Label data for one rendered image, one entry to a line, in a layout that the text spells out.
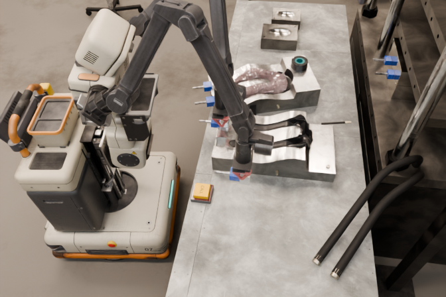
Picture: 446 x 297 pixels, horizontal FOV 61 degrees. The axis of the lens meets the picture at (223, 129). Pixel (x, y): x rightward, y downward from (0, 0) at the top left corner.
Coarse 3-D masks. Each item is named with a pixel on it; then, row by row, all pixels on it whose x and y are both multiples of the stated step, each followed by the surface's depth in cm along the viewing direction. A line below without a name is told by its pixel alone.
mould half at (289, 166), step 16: (288, 112) 163; (304, 112) 162; (224, 128) 163; (288, 128) 157; (320, 128) 165; (320, 144) 159; (224, 160) 154; (256, 160) 152; (272, 160) 150; (288, 160) 147; (304, 160) 146; (320, 160) 154; (288, 176) 155; (304, 176) 154; (320, 176) 152
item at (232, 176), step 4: (216, 172) 142; (220, 172) 142; (224, 172) 142; (228, 172) 142; (232, 176) 140; (236, 176) 139; (248, 176) 138; (236, 180) 141; (240, 180) 140; (244, 180) 140; (248, 180) 139; (244, 184) 142; (248, 184) 141
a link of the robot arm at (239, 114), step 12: (180, 24) 103; (192, 24) 102; (204, 24) 110; (192, 36) 104; (204, 36) 106; (204, 48) 109; (216, 48) 111; (204, 60) 111; (216, 60) 110; (216, 72) 112; (228, 72) 114; (216, 84) 114; (228, 84) 114; (228, 96) 116; (240, 96) 118; (228, 108) 118; (240, 108) 117; (240, 120) 119; (252, 120) 122; (252, 132) 120
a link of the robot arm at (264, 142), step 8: (240, 128) 119; (240, 136) 121; (248, 136) 121; (256, 136) 124; (264, 136) 124; (272, 136) 125; (256, 144) 124; (264, 144) 123; (272, 144) 123; (256, 152) 125; (264, 152) 124
